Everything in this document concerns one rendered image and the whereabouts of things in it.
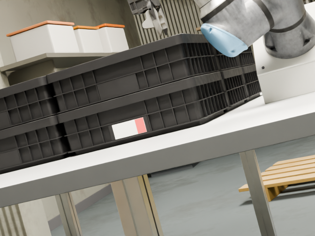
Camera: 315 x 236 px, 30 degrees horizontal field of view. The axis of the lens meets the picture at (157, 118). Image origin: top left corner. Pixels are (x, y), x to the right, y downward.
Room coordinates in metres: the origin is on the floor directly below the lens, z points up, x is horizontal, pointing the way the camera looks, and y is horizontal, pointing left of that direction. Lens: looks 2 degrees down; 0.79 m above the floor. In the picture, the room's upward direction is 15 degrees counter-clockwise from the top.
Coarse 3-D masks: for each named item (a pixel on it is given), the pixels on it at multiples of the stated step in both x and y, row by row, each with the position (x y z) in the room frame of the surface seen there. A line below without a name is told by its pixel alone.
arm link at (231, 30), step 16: (208, 0) 1.46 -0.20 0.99; (224, 0) 1.44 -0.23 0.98; (240, 0) 1.46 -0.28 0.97; (208, 16) 1.46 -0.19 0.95; (224, 16) 1.45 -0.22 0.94; (240, 16) 1.45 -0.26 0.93; (256, 16) 1.45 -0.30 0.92; (208, 32) 1.47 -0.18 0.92; (224, 32) 1.44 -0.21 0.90; (240, 32) 1.45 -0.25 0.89; (256, 32) 1.47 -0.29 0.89; (224, 48) 1.47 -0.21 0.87; (240, 48) 1.47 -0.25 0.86
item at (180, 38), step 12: (180, 36) 1.44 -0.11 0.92; (192, 36) 1.52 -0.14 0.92; (132, 48) 1.48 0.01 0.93; (144, 48) 1.47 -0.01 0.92; (156, 48) 1.46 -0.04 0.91; (96, 60) 1.52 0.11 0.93; (108, 60) 1.50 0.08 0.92; (120, 60) 1.49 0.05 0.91; (60, 72) 1.56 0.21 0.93; (72, 72) 1.54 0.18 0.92; (84, 72) 1.53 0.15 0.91
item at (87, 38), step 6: (78, 30) 4.66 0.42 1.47; (84, 30) 4.75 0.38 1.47; (90, 30) 4.87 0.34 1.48; (96, 30) 4.98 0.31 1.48; (78, 36) 4.66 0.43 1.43; (84, 36) 4.73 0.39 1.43; (90, 36) 4.84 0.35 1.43; (96, 36) 4.95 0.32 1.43; (78, 42) 4.67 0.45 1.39; (84, 42) 4.70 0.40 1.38; (90, 42) 4.81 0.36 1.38; (96, 42) 4.91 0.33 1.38; (84, 48) 4.67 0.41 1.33; (90, 48) 4.78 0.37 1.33; (96, 48) 4.88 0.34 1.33; (102, 48) 5.00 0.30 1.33
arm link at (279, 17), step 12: (264, 0) 1.46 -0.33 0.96; (276, 0) 1.46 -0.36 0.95; (288, 0) 1.46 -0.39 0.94; (300, 0) 1.50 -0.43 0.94; (264, 12) 1.46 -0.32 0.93; (276, 12) 1.47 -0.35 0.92; (288, 12) 1.49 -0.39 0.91; (300, 12) 1.51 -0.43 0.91; (276, 24) 1.50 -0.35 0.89; (288, 24) 1.52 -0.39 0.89
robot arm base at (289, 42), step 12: (300, 24) 1.53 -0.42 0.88; (312, 24) 1.57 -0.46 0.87; (264, 36) 1.60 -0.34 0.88; (276, 36) 1.56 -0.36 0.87; (288, 36) 1.54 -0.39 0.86; (300, 36) 1.55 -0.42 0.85; (312, 36) 1.57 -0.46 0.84; (276, 48) 1.58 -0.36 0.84; (288, 48) 1.56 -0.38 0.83; (300, 48) 1.56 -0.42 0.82
